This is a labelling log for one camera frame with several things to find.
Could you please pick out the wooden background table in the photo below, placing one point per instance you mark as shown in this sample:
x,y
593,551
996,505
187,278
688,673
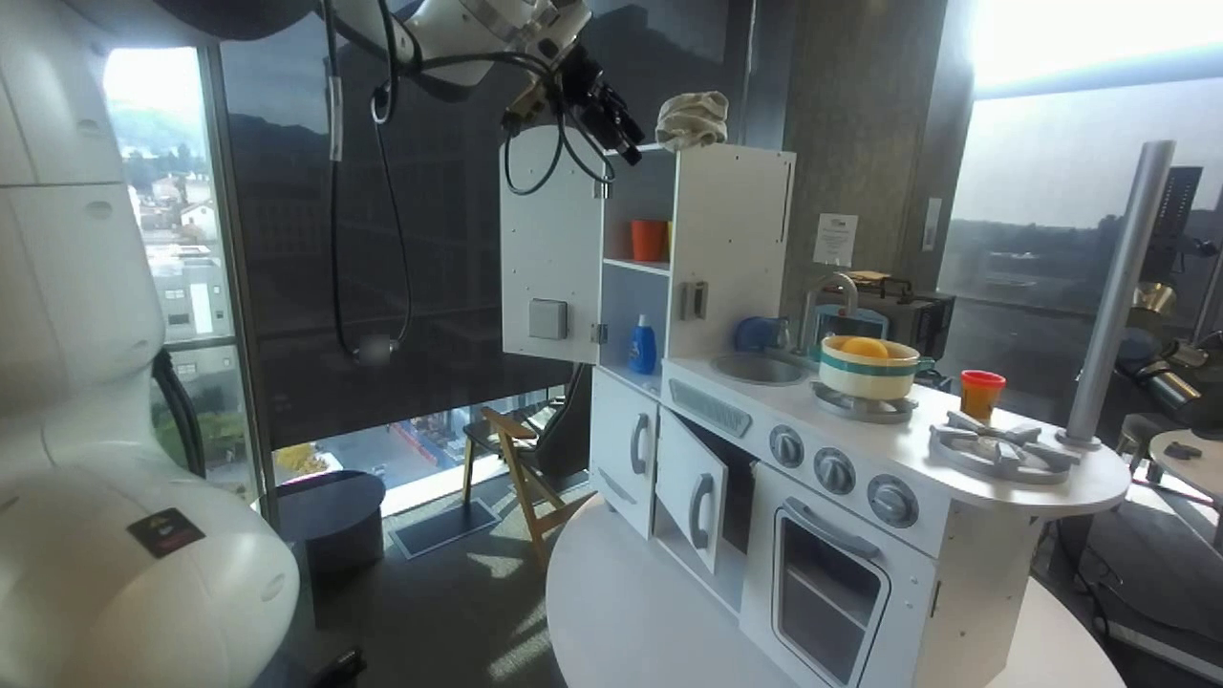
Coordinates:
x,y
865,280

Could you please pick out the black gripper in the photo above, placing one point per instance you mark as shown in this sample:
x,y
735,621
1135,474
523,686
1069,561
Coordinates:
x,y
593,93

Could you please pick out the tall white cupboard door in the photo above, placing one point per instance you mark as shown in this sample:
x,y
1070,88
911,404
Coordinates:
x,y
551,217

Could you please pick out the cushioned bench sofa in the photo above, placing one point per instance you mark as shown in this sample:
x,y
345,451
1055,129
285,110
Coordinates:
x,y
1146,599

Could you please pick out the grey stove burner grate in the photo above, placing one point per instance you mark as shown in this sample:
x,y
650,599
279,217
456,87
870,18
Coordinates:
x,y
865,405
1000,444

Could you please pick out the white toy play kitchen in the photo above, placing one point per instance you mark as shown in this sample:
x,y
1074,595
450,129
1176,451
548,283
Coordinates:
x,y
978,573

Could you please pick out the blue soap bottle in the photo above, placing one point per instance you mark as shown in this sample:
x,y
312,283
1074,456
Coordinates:
x,y
643,349

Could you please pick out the white paper sign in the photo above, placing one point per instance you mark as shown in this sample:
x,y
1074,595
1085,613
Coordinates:
x,y
836,237

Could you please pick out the orange plastic cup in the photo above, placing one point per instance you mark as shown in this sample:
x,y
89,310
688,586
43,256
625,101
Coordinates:
x,y
646,237

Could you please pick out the black roller blind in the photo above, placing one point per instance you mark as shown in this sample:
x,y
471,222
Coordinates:
x,y
444,255

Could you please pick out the small red cup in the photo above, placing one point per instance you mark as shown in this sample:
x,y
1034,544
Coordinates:
x,y
978,394

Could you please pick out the orange toy fruit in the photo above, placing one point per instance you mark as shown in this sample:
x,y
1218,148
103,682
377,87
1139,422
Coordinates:
x,y
870,349

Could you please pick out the white terry towel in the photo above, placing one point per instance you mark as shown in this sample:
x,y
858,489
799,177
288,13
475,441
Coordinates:
x,y
692,115

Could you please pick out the oven door with window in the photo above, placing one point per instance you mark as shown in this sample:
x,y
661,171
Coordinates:
x,y
825,599

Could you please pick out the grey oven knob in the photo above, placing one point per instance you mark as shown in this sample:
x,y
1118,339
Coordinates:
x,y
785,444
836,470
893,500

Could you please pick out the metal toy sink basin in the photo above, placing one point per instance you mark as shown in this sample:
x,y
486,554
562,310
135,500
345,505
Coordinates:
x,y
764,367

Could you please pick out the small white cabinet door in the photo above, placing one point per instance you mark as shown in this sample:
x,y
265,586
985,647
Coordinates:
x,y
688,489

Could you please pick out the small round side table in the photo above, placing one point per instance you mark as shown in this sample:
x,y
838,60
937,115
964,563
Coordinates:
x,y
1188,461

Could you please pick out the white pot with teal stripe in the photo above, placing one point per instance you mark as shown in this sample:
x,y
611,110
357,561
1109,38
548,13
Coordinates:
x,y
865,377

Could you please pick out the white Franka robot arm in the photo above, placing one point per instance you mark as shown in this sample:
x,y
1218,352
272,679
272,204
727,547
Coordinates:
x,y
76,317

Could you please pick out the small grey box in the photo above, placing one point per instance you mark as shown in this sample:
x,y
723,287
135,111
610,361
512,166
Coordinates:
x,y
548,317

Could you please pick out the grey metal pole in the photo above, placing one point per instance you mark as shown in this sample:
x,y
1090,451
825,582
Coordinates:
x,y
1113,293

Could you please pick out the dark blue trash bin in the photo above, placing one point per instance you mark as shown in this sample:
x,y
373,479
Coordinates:
x,y
326,523

